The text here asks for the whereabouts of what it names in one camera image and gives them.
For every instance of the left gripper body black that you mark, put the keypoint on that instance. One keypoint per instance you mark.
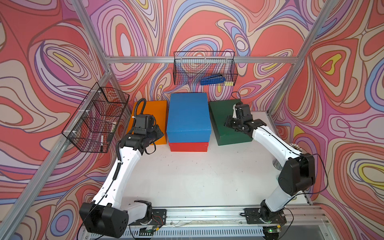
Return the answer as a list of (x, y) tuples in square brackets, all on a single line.
[(154, 134)]

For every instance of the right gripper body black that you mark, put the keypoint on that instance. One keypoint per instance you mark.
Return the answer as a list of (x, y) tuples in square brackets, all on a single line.
[(233, 122)]

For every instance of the red shoebox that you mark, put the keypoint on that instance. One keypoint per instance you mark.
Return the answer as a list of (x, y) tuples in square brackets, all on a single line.
[(189, 147)]

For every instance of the blue shoebox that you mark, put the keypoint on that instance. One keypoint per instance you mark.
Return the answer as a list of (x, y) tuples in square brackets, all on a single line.
[(189, 118)]

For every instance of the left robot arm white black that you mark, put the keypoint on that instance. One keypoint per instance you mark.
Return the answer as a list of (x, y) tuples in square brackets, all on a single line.
[(104, 215)]

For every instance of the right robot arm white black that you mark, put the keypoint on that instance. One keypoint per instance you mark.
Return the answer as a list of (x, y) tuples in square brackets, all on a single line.
[(298, 169)]

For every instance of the orange shoebox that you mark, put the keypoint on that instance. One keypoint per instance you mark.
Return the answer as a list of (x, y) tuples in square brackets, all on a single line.
[(159, 109)]

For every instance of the blue tool in basket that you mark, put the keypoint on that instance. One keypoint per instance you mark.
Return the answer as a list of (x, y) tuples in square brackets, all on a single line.
[(212, 80)]

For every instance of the marker pen in basket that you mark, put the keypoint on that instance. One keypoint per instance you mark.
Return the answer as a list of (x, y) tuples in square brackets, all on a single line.
[(102, 144)]

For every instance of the cup of pencils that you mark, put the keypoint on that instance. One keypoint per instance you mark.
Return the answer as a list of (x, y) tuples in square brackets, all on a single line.
[(297, 147)]

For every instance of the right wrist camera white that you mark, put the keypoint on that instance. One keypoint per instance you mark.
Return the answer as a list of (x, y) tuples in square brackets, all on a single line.
[(234, 112)]

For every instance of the black wire basket left wall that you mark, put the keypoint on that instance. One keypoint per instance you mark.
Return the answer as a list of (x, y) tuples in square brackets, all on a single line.
[(98, 114)]

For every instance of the black wire basket wall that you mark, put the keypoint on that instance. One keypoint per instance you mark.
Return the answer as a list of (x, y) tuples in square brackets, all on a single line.
[(191, 66), (98, 114)]

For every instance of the black wire basket back wall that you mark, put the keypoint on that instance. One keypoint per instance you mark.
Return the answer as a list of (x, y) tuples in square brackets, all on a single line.
[(191, 66)]

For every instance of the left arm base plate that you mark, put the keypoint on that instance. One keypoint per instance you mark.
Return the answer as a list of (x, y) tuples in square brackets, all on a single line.
[(158, 217)]

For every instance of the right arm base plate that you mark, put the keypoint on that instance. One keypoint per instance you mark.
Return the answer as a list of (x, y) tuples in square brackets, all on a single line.
[(263, 216)]

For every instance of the aluminium front rail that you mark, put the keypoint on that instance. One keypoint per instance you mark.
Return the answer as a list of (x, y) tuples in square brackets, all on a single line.
[(298, 222)]

